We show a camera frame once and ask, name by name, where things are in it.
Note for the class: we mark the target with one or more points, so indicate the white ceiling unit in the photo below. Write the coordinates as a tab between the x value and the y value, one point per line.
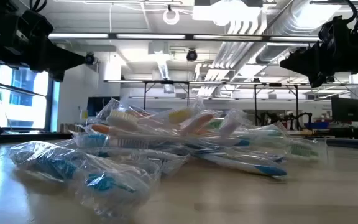
225	14

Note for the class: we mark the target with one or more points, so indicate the black aluminium frame rail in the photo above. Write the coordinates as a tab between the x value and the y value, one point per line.
353	143
26	137

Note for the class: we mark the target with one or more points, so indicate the black background robot arm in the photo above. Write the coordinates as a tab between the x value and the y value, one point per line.
303	115

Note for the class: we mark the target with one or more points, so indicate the large window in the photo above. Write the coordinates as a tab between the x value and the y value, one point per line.
26	93

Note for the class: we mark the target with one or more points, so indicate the black ceiling camera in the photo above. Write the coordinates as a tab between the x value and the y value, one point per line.
191	56
89	58

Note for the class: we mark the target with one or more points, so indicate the silver ventilation duct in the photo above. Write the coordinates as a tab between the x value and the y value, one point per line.
294	18

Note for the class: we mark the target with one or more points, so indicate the black computer monitor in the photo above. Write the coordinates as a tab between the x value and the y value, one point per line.
348	109
99	105

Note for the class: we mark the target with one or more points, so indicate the blue storage crate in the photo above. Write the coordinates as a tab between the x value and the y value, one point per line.
317	125

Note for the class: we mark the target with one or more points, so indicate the yellow box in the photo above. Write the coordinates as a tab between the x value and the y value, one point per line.
84	114

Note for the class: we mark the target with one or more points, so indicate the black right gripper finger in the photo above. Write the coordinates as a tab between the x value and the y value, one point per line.
303	60
317	81

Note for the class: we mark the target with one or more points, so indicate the orange toothbrush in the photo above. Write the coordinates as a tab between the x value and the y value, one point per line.
202	119
121	123
101	128

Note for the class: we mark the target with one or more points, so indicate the white-headed toothbrush in clear wrapper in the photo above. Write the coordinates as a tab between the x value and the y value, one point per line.
233	126

